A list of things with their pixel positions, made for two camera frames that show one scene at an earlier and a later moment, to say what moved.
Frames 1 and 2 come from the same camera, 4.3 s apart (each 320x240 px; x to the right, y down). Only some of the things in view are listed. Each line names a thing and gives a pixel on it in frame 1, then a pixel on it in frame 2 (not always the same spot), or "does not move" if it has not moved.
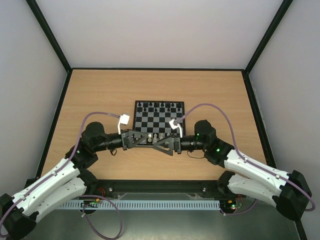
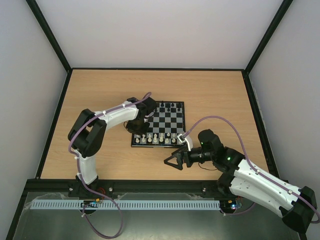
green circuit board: x=239 y=205 does not move
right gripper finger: x=165 y=148 → x=178 y=152
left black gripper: x=128 y=139 → x=129 y=126
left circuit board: x=90 y=203 does not move
